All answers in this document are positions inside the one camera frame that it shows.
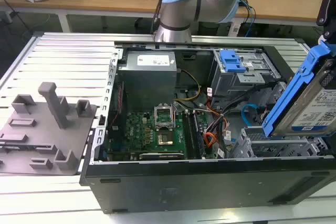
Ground metal socket cover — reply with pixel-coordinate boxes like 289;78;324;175
153;104;176;130

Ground CPU socket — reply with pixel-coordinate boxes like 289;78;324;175
154;128;178;148

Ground yellow power wires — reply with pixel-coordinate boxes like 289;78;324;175
173;69;202;102

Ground metal disk bay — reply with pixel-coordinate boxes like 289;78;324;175
230;125;329;159

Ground hard disk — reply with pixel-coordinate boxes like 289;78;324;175
261;39;336;138

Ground black expansion slot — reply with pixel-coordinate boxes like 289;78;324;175
139;152;184;161

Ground multicoloured wire bundle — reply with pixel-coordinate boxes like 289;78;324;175
206;108;229;135

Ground blue cables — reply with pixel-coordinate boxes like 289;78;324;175
243;0;257;35

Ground blue plastic bay latch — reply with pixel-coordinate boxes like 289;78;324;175
219;49;247;73

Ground black PC case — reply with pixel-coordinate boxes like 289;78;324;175
78;40;336;214

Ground orange wire bundle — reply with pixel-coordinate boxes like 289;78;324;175
204;132;218;154

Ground blue disk wire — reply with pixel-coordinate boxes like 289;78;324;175
240;103;265;129

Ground grey power supply unit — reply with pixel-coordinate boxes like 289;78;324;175
117;50;178;109

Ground grey parts rack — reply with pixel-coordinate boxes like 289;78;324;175
0;81;98;176

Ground green motherboard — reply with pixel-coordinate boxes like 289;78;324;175
124;108;211;161

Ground grey metal drive cage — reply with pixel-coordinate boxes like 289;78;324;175
209;48;280;106

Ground wooden desk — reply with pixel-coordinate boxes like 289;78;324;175
0;0;336;28

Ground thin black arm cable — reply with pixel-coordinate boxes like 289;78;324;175
153;0;171;38

